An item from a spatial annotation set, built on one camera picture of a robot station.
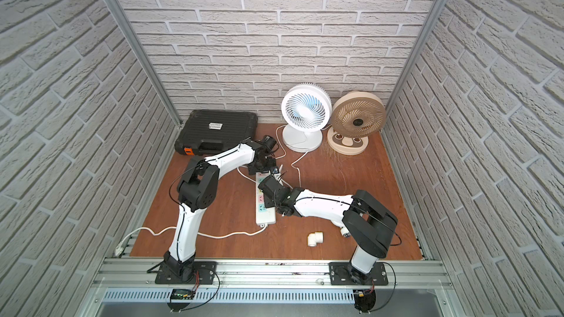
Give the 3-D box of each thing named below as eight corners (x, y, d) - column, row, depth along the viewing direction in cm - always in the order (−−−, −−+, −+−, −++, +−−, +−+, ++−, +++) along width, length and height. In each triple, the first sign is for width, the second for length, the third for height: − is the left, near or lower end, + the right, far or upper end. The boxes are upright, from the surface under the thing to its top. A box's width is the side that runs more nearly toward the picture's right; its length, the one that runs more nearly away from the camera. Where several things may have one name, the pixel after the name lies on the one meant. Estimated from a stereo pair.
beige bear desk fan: (326, 154, 109) (338, 108, 84) (324, 139, 115) (335, 91, 91) (368, 155, 109) (392, 109, 84) (363, 139, 116) (384, 92, 91)
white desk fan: (283, 152, 109) (282, 101, 83) (283, 134, 117) (282, 82, 91) (321, 152, 109) (332, 102, 83) (319, 134, 117) (328, 83, 91)
